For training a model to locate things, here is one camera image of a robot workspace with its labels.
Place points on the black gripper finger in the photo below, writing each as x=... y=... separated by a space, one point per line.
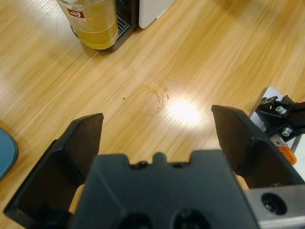
x=250 y=152
x=50 y=174

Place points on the clear drinking glass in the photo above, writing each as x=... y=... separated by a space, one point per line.
x=97 y=31

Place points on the white capsule coffee machine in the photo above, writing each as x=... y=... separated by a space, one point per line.
x=147 y=12

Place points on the orange plastic clip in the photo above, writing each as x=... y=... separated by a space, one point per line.
x=287 y=153

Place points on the teal plastic tray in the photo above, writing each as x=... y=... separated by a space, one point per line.
x=7 y=152

